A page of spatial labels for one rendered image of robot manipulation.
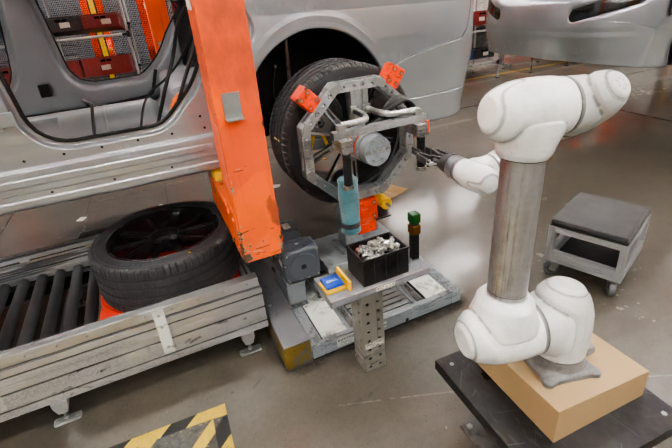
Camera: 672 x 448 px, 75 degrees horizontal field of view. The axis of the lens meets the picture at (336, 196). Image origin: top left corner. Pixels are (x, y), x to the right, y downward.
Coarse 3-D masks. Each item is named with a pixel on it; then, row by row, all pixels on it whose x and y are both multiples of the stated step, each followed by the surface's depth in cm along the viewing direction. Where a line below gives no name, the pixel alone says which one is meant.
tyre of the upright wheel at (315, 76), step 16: (320, 64) 195; (336, 64) 187; (352, 64) 188; (368, 64) 191; (288, 80) 200; (304, 80) 187; (320, 80) 184; (336, 80) 187; (288, 96) 191; (272, 112) 203; (288, 112) 185; (304, 112) 186; (272, 128) 200; (288, 128) 185; (272, 144) 205; (288, 144) 188; (288, 160) 191; (320, 192) 203
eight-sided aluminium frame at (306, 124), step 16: (352, 80) 182; (368, 80) 184; (384, 80) 186; (320, 96) 182; (320, 112) 180; (304, 128) 179; (400, 128) 205; (304, 144) 182; (400, 144) 208; (304, 160) 185; (400, 160) 205; (304, 176) 191; (384, 176) 210; (336, 192) 197; (368, 192) 206
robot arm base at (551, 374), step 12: (588, 348) 131; (528, 360) 130; (540, 360) 126; (540, 372) 126; (552, 372) 124; (564, 372) 123; (576, 372) 124; (588, 372) 125; (600, 372) 125; (552, 384) 122
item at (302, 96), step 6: (300, 90) 175; (306, 90) 174; (294, 96) 177; (300, 96) 174; (306, 96) 175; (312, 96) 176; (300, 102) 175; (306, 102) 176; (312, 102) 177; (318, 102) 178; (306, 108) 177; (312, 108) 178
